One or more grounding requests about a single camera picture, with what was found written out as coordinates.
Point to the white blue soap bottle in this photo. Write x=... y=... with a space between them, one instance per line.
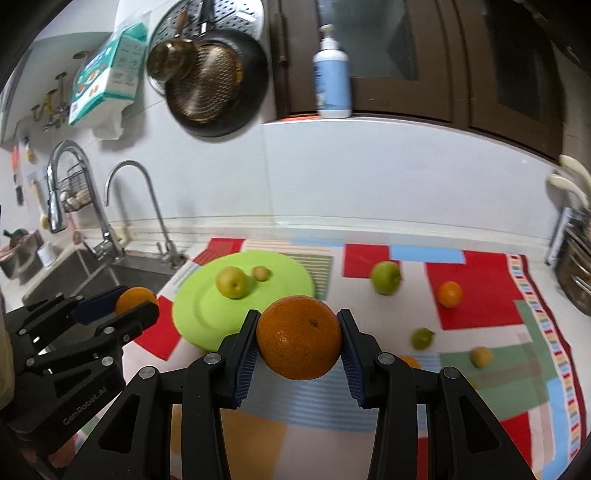
x=333 y=91

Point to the cream pan handle upper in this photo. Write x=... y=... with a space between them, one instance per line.
x=569 y=163

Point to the black frying pan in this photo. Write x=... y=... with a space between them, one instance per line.
x=224 y=87

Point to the green apple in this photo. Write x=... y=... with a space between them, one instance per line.
x=386 y=278

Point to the dark wooden window frame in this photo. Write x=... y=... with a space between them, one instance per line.
x=482 y=66

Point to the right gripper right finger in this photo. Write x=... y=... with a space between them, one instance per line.
x=465 y=438

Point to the steel pot lower rack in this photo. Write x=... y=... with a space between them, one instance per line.
x=573 y=271

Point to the small green lime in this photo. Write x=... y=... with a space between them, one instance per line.
x=422 y=338

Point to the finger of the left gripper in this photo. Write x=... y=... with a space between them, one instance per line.
x=110 y=335
x=53 y=316

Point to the large yellow-green pear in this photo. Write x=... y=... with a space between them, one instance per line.
x=231 y=282

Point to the cream pan handle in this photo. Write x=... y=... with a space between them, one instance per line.
x=569 y=186
x=569 y=163

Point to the white dish rack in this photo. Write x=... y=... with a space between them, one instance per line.
x=558 y=237

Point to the black wire sponge basket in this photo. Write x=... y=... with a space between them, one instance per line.
x=73 y=189

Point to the teal tissue box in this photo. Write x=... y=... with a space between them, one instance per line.
x=107 y=82

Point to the colourful patchwork table cloth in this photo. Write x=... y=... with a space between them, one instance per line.
x=314 y=429

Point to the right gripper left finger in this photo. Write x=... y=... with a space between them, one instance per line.
x=132 y=440

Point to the large chrome kitchen faucet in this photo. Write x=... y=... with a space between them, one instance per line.
x=110 y=245

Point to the cream pan handle lower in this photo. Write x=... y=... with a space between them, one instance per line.
x=569 y=186

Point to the small tan fruit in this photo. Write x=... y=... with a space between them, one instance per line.
x=261 y=273
x=481 y=357

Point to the thin gooseneck faucet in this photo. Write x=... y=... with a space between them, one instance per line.
x=137 y=201

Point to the small orange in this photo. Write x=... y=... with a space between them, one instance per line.
x=412 y=362

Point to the round steel steamer tray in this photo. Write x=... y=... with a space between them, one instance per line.
x=244 y=16

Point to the small brass saucepan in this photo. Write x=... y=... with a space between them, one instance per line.
x=170 y=58

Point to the stainless steel sink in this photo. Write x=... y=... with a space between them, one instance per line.
x=80 y=273

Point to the large orange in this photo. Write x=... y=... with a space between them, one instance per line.
x=299 y=338

